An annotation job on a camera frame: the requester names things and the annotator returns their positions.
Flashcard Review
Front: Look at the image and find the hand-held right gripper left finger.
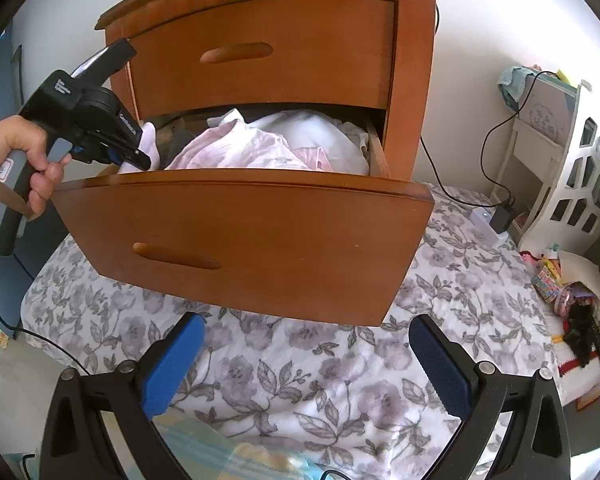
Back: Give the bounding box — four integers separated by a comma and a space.
39, 311, 207, 480

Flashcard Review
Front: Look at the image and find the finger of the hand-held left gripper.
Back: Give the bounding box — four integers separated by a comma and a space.
107, 144, 153, 173
72, 39, 137, 86

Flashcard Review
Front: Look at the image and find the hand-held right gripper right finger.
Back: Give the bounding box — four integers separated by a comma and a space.
409, 314, 573, 480

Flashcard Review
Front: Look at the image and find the white sock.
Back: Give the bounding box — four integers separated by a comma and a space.
119, 120, 161, 175

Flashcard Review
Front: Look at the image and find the pink garment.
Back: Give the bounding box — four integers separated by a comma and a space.
162, 120, 331, 171

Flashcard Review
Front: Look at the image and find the white garment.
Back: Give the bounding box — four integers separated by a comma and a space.
207, 107, 371, 176

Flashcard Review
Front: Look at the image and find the wooden drawer with closed front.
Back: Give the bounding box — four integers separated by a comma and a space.
124, 0, 399, 117

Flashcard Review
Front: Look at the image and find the person's left hand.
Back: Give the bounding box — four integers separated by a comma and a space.
0, 115, 73, 222

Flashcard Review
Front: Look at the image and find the blue yellow plaid blanket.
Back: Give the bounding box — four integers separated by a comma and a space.
152, 415, 326, 480

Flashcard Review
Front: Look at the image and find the dark teal door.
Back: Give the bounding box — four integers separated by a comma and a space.
0, 20, 66, 281

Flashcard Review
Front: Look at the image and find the floral blanket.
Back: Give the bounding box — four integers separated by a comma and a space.
20, 182, 581, 467

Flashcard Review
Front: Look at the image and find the red white knitted cloth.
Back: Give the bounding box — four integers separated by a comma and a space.
551, 329, 600, 412

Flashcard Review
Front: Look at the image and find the colourful toy box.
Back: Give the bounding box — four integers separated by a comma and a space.
531, 264, 567, 302

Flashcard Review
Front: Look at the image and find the black toy figure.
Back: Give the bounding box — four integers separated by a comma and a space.
561, 301, 600, 367

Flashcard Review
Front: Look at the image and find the white power strip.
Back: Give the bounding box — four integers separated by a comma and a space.
470, 207, 511, 247

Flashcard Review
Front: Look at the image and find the black power adapter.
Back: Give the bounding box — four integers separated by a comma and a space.
490, 200, 517, 234

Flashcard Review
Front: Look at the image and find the white lattice headboard shelf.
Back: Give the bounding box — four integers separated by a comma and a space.
495, 72, 600, 261

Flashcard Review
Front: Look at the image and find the wooden nightstand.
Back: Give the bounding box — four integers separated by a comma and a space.
94, 0, 446, 183

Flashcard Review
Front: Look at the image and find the teal cloth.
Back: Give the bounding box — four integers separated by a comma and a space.
497, 65, 537, 107

